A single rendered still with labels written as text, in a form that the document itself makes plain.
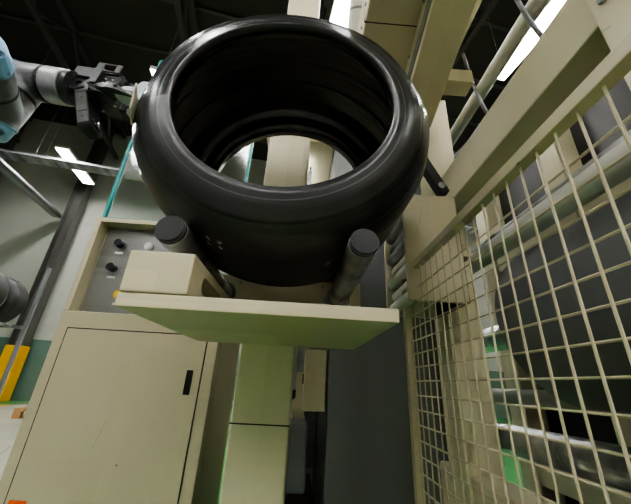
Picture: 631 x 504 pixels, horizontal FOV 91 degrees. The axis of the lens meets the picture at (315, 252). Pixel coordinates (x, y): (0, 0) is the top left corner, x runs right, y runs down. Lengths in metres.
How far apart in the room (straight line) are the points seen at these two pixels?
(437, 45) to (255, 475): 1.08
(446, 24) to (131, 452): 1.44
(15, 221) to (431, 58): 11.86
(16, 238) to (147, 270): 11.51
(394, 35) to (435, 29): 0.17
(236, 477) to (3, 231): 11.69
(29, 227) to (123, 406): 10.91
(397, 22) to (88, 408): 1.46
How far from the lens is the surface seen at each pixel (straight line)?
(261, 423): 0.78
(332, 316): 0.41
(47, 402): 1.34
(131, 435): 1.21
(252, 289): 0.78
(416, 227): 0.85
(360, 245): 0.45
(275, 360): 0.77
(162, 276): 0.46
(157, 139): 0.58
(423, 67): 0.99
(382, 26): 1.09
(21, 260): 11.61
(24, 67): 0.96
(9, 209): 12.49
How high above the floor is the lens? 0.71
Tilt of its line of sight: 23 degrees up
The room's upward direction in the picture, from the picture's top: 3 degrees clockwise
